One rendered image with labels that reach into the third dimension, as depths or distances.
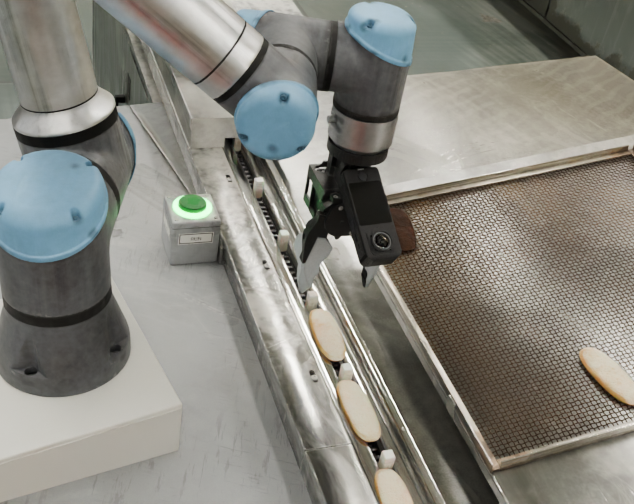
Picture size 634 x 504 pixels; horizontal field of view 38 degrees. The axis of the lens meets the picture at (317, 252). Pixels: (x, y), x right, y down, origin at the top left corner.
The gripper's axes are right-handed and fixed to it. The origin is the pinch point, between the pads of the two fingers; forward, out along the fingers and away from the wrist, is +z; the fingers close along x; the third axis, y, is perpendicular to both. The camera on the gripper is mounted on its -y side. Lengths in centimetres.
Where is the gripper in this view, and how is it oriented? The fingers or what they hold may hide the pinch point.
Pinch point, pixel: (336, 286)
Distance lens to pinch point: 114.5
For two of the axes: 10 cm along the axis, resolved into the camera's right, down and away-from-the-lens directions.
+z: -1.5, 7.9, 5.9
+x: -9.4, 0.8, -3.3
